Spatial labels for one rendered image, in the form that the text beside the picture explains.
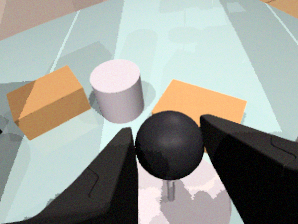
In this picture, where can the orange rectangular block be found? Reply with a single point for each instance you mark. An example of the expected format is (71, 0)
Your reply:
(195, 101)
(47, 102)

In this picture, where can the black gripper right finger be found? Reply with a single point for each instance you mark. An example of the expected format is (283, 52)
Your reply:
(259, 170)

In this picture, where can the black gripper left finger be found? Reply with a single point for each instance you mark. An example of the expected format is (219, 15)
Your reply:
(105, 193)

